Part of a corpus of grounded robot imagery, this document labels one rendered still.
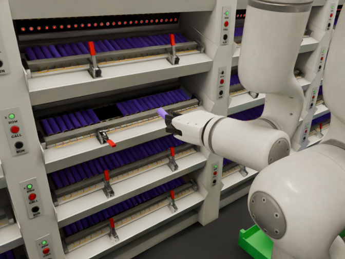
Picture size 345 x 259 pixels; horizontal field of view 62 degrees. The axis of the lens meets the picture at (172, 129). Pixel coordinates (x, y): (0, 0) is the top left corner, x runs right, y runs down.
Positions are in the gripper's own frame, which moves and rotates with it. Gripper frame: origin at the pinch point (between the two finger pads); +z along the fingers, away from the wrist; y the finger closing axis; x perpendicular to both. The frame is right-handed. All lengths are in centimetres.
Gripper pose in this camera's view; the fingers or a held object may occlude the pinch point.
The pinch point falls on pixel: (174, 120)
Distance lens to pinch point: 76.1
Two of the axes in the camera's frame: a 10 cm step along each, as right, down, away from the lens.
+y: -8.1, 2.5, -5.3
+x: 0.8, 9.4, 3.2
